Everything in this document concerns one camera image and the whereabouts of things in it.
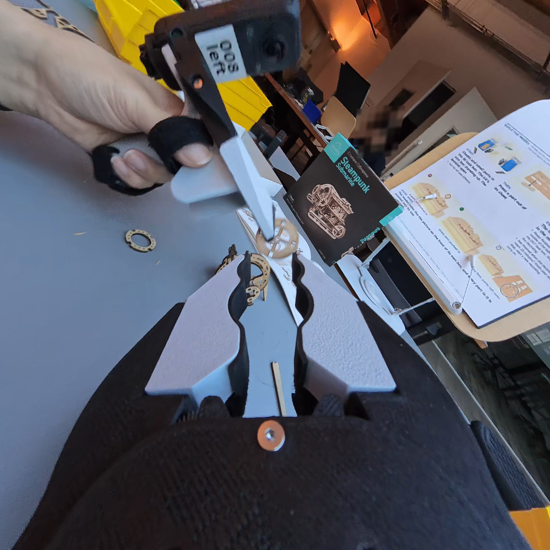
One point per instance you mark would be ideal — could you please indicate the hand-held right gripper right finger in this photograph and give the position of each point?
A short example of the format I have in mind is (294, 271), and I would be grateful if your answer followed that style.
(343, 343)

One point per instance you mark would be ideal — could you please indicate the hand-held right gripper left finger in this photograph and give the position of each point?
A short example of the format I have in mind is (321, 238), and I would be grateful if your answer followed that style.
(197, 343)

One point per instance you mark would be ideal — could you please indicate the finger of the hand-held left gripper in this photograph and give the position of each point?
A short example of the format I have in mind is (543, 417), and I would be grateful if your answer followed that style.
(251, 184)

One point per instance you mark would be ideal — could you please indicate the horseshoe wooden part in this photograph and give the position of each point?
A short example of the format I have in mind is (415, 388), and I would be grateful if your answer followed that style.
(262, 268)

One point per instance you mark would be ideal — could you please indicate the black model kit box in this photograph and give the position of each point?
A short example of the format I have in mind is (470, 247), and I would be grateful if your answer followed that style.
(343, 202)

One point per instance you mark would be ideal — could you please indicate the person's left hand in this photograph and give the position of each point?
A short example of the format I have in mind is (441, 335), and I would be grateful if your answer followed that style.
(86, 90)

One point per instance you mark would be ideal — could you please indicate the dark grey desk device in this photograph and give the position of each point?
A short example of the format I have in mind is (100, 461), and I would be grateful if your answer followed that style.
(268, 141)

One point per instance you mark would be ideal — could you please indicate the yellow storage bin stack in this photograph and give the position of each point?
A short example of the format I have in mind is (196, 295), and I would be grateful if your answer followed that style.
(533, 530)
(245, 101)

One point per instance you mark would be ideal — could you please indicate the thin wooden stick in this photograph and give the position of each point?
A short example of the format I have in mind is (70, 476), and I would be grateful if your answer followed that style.
(278, 386)

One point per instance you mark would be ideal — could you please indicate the open instruction booklet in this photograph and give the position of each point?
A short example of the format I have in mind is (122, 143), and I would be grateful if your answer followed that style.
(285, 283)

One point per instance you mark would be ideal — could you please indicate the blue box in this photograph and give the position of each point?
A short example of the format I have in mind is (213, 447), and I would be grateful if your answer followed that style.
(312, 111)

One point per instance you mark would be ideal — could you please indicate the beige chair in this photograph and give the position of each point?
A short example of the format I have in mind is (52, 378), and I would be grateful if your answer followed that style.
(339, 118)

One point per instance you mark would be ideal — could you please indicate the black chair back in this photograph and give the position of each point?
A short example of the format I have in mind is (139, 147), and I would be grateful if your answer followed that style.
(352, 88)

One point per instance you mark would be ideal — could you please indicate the open white manual book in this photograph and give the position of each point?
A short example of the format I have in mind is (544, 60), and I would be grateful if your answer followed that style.
(494, 193)

